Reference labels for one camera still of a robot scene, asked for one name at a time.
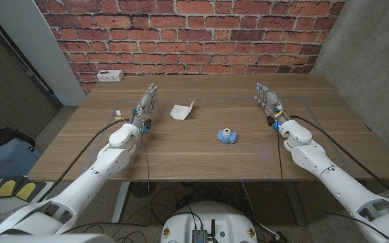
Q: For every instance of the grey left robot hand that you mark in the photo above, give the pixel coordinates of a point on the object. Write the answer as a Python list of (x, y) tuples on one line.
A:
[(144, 108)]

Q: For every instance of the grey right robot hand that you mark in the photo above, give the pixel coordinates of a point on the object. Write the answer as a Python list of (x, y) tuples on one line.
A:
[(271, 101)]

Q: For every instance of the white paper shipping label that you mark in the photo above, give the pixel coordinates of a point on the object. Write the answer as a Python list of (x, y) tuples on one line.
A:
[(181, 112)]

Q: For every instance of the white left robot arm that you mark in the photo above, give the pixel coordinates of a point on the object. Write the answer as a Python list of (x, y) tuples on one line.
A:
[(90, 179)]

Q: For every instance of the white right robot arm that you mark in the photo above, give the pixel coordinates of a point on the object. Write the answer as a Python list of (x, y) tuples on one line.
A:
[(333, 175)]

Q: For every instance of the white power strip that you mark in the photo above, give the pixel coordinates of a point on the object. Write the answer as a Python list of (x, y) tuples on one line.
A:
[(110, 76)]

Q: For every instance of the round black floor fan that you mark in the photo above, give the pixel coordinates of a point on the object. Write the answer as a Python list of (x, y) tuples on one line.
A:
[(140, 189)]

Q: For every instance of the red brick printed backdrop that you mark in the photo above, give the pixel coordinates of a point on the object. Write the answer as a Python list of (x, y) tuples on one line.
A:
[(187, 33)]

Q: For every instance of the white table leg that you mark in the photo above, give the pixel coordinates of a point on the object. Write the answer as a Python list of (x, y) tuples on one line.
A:
[(120, 202)]

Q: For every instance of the grey table leg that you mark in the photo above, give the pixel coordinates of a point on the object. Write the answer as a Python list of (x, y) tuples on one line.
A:
[(296, 206)]

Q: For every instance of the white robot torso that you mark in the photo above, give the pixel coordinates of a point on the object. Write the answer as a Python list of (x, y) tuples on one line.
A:
[(225, 219)]

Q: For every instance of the black power adapter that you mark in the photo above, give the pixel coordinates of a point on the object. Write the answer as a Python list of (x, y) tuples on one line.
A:
[(280, 237)]

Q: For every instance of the black antenna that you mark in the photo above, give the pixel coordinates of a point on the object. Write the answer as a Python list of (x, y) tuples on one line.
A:
[(213, 229)]

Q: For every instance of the grey metal box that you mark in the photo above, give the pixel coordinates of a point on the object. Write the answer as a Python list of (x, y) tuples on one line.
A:
[(199, 236)]

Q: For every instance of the yellow black foot pedal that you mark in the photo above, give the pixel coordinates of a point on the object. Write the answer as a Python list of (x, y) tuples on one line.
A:
[(7, 188)]

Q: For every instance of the blue toy camera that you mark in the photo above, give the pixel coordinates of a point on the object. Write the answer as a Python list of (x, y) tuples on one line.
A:
[(227, 136)]

